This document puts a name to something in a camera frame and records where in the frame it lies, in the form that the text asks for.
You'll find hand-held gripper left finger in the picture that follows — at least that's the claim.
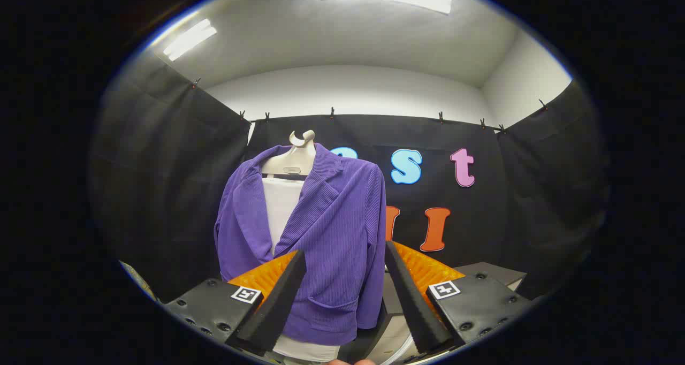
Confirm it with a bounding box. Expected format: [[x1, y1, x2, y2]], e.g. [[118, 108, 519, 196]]
[[163, 250, 307, 358]]

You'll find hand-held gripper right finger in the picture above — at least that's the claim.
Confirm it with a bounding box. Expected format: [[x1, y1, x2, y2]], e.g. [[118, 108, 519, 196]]
[[384, 240, 533, 355]]

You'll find purple corduroy jacket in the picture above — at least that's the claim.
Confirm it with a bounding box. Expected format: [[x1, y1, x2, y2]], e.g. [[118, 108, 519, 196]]
[[214, 143, 387, 346]]

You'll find grey-topped drawer cabinet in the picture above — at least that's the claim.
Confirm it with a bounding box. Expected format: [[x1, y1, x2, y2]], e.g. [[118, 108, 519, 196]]
[[383, 262, 528, 363]]

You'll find white fabric panel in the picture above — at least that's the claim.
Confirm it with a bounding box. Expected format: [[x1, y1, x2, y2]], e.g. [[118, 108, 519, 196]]
[[262, 176, 341, 362]]

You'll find black backdrop cloth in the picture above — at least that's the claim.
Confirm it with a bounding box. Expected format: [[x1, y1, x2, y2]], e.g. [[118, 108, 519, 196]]
[[88, 49, 611, 307]]

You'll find plaid cloth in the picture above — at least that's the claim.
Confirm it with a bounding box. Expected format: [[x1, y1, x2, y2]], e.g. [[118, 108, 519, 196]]
[[119, 261, 158, 301]]

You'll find beige plastic hanger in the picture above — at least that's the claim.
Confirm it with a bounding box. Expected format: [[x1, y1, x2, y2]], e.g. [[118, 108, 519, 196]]
[[260, 130, 317, 176]]

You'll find row of black clips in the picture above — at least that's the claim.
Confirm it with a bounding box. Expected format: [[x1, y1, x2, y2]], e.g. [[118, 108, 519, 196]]
[[192, 78, 549, 135]]

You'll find narrow ceiling light panel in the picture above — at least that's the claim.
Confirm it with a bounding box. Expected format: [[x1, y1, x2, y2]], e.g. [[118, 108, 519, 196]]
[[163, 18, 217, 62]]

